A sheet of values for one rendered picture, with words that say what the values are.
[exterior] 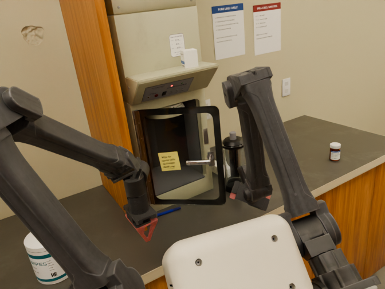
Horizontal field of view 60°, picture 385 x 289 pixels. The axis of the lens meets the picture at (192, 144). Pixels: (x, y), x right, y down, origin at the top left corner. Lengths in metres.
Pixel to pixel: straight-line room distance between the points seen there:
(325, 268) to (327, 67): 1.99
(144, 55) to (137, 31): 0.08
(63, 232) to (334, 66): 2.31
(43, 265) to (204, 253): 0.76
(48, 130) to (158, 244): 0.70
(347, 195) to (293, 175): 1.07
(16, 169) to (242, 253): 0.36
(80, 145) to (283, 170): 0.44
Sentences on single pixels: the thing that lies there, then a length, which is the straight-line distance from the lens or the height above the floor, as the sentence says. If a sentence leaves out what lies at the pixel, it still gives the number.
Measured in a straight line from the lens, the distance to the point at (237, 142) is 1.39.
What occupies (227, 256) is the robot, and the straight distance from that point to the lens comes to 0.52.
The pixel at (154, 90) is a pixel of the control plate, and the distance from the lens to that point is 1.17.
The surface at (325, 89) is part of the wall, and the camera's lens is 2.60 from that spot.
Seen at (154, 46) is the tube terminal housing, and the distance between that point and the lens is 1.24.
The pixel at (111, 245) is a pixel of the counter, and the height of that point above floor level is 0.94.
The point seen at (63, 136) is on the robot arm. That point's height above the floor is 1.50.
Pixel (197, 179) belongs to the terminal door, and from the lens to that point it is 1.27.
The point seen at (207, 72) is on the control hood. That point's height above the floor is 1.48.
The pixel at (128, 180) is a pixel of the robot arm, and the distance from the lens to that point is 0.92.
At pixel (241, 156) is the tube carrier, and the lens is 1.41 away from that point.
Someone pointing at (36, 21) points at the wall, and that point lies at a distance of 1.57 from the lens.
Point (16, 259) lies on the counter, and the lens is 1.42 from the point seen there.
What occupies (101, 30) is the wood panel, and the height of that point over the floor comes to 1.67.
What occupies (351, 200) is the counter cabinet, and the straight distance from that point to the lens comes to 1.85.
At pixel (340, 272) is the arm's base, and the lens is 0.72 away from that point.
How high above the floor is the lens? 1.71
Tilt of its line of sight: 22 degrees down
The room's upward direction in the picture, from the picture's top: 6 degrees counter-clockwise
